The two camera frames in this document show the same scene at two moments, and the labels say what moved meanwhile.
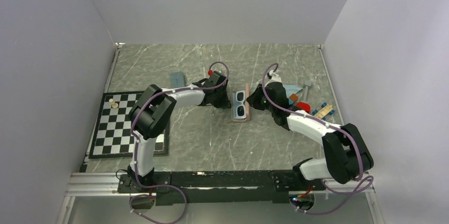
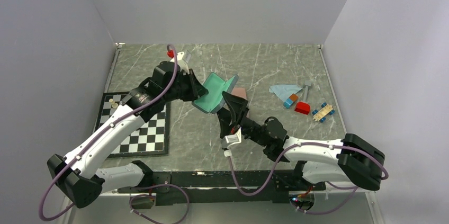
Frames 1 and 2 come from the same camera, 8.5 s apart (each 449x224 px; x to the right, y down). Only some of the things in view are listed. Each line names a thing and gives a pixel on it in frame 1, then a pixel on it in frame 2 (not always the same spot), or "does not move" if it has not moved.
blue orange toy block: x=293 y=97 does not move
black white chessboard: x=113 y=137 does not move
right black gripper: x=254 y=98 -> x=239 y=107
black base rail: x=217 y=187 does not move
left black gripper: x=225 y=103 -> x=197 y=90
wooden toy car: x=325 y=109 does not move
